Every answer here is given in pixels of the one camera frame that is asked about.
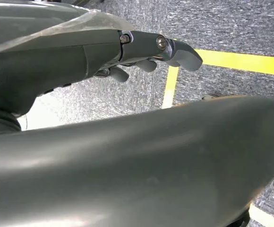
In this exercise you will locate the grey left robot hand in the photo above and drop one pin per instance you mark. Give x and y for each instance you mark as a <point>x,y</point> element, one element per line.
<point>44,62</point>

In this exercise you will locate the white flat floor sheet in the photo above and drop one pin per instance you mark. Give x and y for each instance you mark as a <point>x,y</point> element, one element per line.
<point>44,111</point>

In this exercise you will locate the large smooth grey robot shell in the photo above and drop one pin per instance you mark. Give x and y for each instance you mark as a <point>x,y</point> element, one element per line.
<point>137,169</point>

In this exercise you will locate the short yellow floor tape strip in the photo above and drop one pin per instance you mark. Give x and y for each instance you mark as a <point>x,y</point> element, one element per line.
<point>170,87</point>

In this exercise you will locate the long yellow floor tape strip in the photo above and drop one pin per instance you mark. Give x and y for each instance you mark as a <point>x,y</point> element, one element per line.
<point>243,62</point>

